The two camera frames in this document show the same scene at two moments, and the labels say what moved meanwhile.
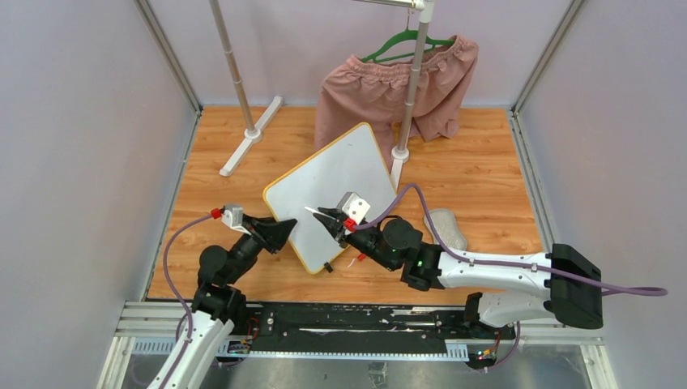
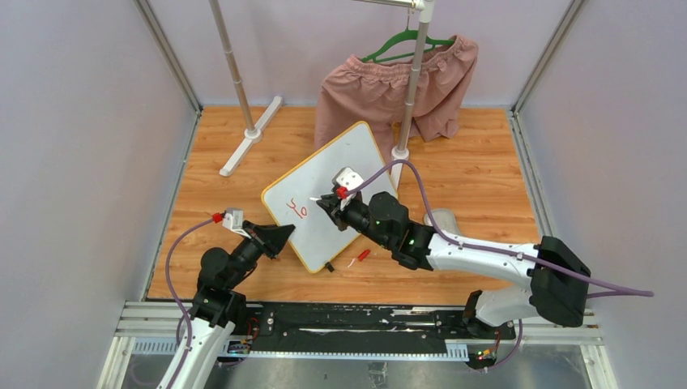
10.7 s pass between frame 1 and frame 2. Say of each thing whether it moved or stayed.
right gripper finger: moved
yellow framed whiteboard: stayed
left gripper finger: stayed
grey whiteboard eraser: stayed
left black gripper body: stayed
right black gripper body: moved
